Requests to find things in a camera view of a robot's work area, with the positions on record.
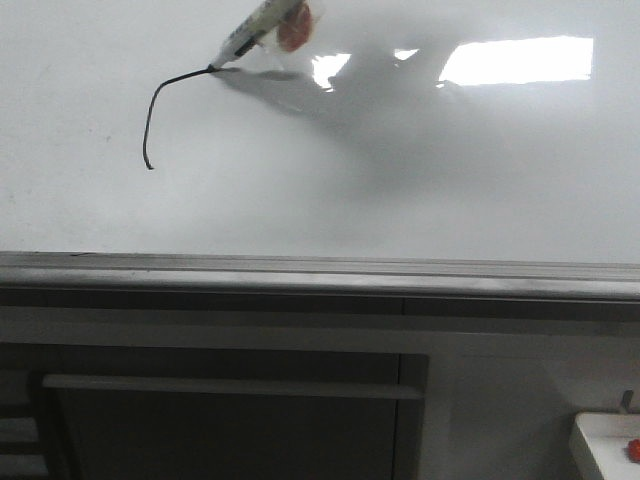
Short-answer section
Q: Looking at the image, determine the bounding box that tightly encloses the white whiteboard with tray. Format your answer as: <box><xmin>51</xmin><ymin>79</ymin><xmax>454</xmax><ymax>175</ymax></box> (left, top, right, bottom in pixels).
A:
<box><xmin>1</xmin><ymin>1</ymin><xmax>639</xmax><ymax>300</ymax></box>

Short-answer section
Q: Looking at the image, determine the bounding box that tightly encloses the white box with red button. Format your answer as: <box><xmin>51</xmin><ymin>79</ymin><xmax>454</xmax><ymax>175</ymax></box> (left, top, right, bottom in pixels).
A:
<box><xmin>569</xmin><ymin>390</ymin><xmax>639</xmax><ymax>480</ymax></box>

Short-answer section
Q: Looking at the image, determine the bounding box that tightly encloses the orange round tag in plastic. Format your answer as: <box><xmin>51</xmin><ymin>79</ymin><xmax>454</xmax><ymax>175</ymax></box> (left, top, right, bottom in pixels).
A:
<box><xmin>258</xmin><ymin>0</ymin><xmax>326</xmax><ymax>55</ymax></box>

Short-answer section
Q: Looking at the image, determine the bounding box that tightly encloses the dark slatted chair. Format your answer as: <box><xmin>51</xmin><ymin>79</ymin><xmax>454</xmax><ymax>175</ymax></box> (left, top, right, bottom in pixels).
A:
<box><xmin>1</xmin><ymin>369</ymin><xmax>49</xmax><ymax>479</ymax></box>

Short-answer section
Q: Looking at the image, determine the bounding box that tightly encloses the white dry-erase marker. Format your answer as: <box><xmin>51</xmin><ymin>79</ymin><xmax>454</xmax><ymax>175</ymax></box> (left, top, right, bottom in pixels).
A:
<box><xmin>207</xmin><ymin>0</ymin><xmax>302</xmax><ymax>72</ymax></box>

